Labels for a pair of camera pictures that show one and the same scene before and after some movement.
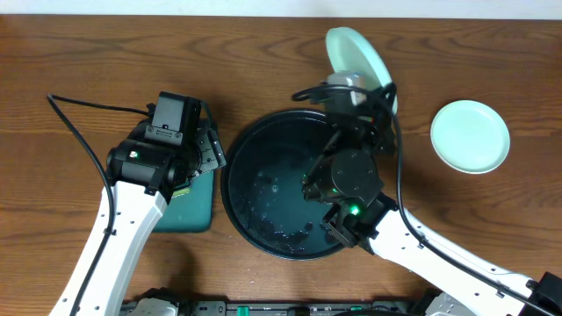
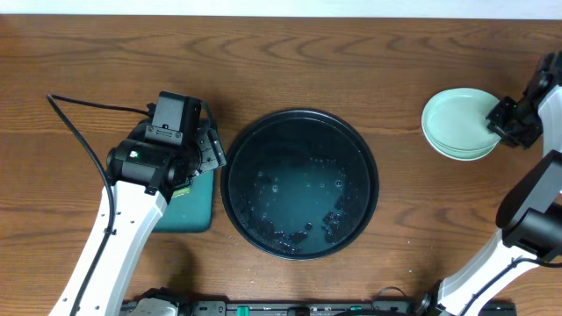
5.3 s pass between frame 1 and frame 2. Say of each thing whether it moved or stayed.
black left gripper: stayed
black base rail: stayed
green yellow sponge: stayed
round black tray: stayed
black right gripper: moved
